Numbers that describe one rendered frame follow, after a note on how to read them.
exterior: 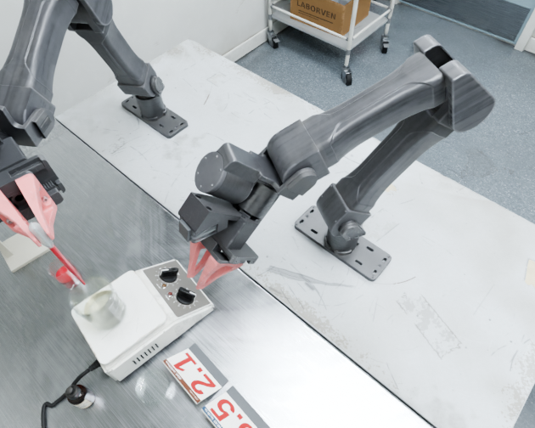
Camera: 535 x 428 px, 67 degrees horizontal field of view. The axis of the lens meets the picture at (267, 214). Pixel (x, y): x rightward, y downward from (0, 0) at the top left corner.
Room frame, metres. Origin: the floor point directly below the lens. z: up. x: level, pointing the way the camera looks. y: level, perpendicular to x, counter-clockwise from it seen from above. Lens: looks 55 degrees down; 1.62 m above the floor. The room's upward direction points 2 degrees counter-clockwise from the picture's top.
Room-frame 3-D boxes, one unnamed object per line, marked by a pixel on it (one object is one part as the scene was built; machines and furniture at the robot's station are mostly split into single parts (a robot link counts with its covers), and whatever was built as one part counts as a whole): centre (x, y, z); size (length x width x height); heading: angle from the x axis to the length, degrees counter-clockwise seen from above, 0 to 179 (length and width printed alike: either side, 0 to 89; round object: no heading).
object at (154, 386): (0.16, 0.20, 0.91); 0.06 x 0.06 x 0.02
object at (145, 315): (0.26, 0.25, 0.98); 0.12 x 0.12 x 0.01; 38
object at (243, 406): (0.11, 0.06, 0.92); 0.09 x 0.06 x 0.04; 43
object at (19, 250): (0.44, 0.51, 0.96); 0.08 x 0.08 x 0.13; 39
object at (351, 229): (0.42, -0.14, 1.00); 0.09 x 0.06 x 0.06; 18
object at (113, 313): (0.25, 0.27, 1.03); 0.07 x 0.06 x 0.08; 166
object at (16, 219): (0.30, 0.28, 1.22); 0.09 x 0.07 x 0.07; 38
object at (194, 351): (0.18, 0.13, 0.92); 0.09 x 0.06 x 0.04; 43
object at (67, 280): (0.37, 0.39, 0.93); 0.04 x 0.04 x 0.06
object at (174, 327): (0.27, 0.23, 0.94); 0.22 x 0.13 x 0.08; 128
